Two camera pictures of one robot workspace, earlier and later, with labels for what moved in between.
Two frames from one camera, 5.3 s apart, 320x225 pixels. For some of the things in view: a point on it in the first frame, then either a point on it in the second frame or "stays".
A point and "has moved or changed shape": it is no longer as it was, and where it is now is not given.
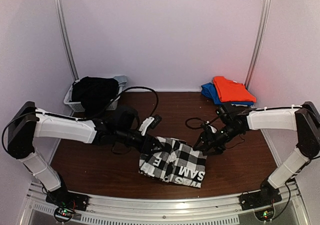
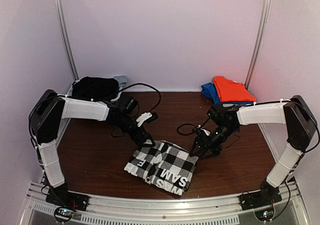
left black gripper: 147,145 to 143,137
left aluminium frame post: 58,12 stays
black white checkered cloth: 174,161 has moved or changed shape
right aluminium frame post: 265,18 stays
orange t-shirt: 230,91 stays
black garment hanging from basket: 95,94 stays
